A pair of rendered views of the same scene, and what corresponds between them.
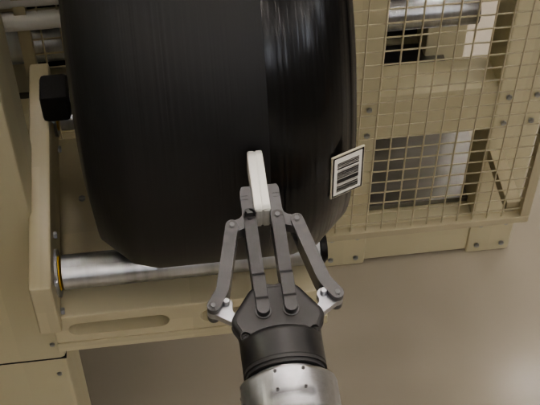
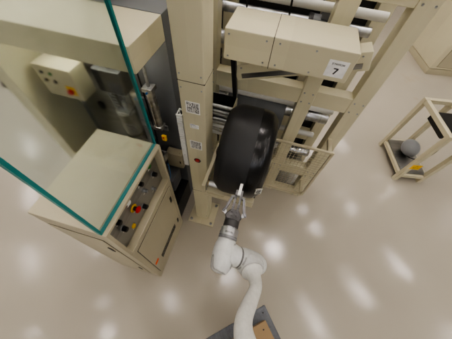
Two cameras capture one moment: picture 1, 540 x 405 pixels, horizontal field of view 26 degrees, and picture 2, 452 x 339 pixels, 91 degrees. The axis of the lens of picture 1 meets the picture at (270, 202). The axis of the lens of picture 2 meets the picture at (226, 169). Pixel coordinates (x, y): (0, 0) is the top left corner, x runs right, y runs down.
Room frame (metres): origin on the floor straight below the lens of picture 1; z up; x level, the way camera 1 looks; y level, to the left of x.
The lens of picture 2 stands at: (0.18, -0.07, 2.27)
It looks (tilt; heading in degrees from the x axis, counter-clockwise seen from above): 57 degrees down; 18
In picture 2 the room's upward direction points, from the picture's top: 6 degrees clockwise
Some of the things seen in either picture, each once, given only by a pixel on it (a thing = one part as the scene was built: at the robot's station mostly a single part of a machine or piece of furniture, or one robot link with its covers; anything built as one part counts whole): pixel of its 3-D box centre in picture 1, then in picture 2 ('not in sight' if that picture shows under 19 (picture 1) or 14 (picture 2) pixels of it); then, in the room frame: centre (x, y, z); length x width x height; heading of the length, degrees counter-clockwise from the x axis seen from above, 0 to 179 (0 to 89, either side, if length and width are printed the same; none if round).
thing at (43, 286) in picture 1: (47, 190); (212, 166); (1.02, 0.30, 0.90); 0.40 x 0.03 x 0.10; 7
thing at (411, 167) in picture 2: not in sight; (422, 142); (2.67, -1.66, 0.40); 0.60 x 0.35 x 0.80; 18
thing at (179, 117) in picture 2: not in sight; (185, 140); (0.95, 0.46, 1.19); 0.05 x 0.04 x 0.48; 7
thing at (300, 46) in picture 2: not in sight; (289, 44); (1.35, 0.04, 1.71); 0.61 x 0.25 x 0.15; 97
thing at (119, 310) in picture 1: (190, 289); (229, 192); (0.90, 0.11, 0.83); 0.36 x 0.09 x 0.06; 97
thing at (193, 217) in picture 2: not in sight; (204, 212); (0.99, 0.37, 0.01); 0.27 x 0.27 x 0.02; 7
